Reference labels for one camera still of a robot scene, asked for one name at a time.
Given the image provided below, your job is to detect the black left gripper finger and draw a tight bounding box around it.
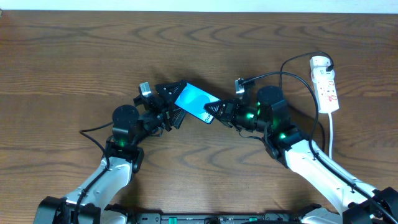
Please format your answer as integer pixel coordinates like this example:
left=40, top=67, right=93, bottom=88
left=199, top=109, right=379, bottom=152
left=172, top=108, right=187, bottom=129
left=155, top=80, right=187, bottom=103

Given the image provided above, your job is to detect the blue Galaxy smartphone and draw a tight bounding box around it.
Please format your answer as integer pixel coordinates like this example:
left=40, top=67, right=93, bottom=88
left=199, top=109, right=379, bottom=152
left=174, top=83, right=220, bottom=124

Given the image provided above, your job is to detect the black USB charging cable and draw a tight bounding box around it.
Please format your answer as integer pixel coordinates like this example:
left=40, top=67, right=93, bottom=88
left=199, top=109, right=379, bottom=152
left=279, top=51, right=335, bottom=153

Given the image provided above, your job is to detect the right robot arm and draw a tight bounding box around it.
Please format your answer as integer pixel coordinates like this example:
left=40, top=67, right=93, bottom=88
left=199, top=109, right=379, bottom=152
left=205, top=86, right=397, bottom=223

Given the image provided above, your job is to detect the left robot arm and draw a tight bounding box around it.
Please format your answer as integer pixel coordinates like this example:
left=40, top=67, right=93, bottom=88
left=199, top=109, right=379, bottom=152
left=34, top=80, right=187, bottom=223

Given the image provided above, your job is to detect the white USB charger plug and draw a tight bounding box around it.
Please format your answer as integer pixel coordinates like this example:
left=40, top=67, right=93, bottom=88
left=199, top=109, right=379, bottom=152
left=310, top=56, right=331, bottom=70

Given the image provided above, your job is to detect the white power strip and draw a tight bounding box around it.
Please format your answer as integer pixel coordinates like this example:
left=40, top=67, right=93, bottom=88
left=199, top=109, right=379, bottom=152
left=311, top=67, right=340, bottom=114

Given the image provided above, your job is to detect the black left camera cable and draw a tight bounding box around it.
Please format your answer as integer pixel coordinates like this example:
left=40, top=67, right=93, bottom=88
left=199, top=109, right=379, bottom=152
left=72, top=121, right=115, bottom=224

